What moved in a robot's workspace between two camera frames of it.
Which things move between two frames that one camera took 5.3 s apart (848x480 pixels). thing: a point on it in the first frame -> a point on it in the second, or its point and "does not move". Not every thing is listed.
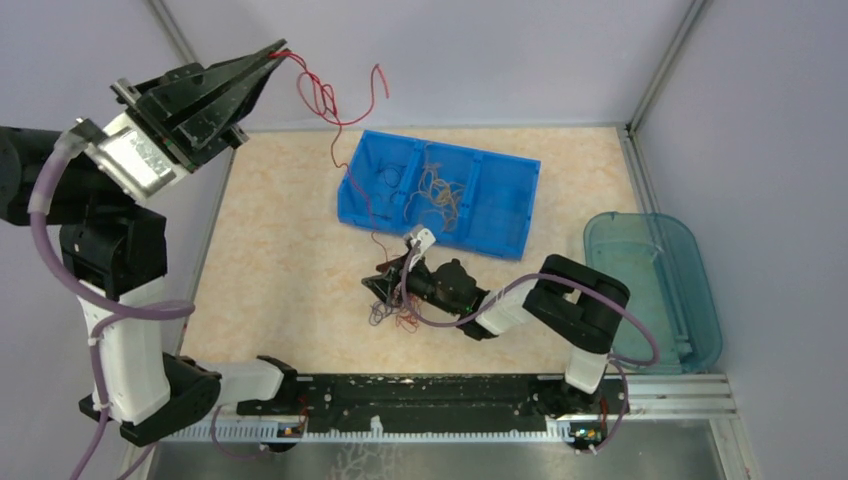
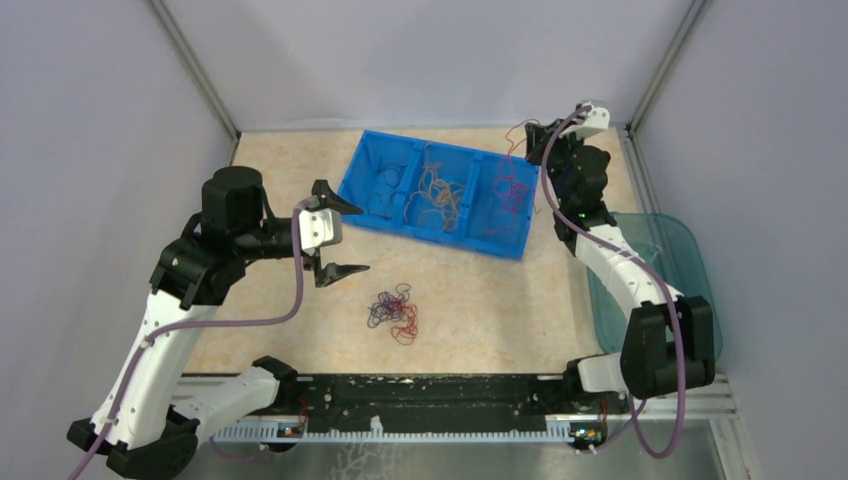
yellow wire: [435, 195] does not move
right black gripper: [385, 285] -> [538, 137]
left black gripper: [192, 108] -> [331, 272]
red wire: [320, 98] -> [507, 186]
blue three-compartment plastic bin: [472, 199] does not move
